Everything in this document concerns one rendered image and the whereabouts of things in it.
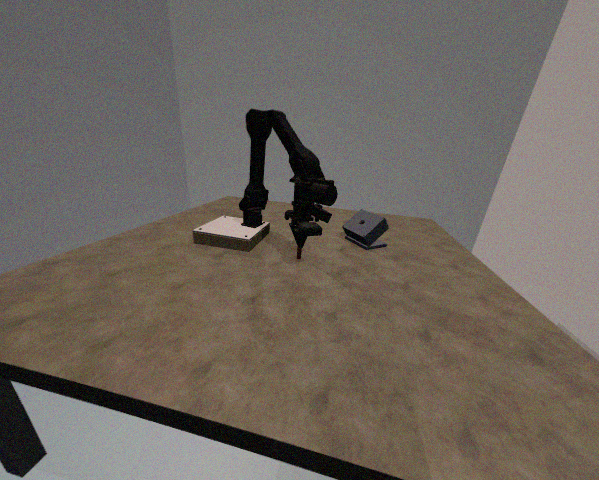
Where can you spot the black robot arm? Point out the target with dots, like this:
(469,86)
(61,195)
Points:
(310,183)

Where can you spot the dark grey sloped panel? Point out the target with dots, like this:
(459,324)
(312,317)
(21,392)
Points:
(364,229)

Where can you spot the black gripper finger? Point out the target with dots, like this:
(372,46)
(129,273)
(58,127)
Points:
(300,239)
(292,228)

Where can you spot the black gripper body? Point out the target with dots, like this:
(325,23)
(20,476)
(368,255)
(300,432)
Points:
(301,215)

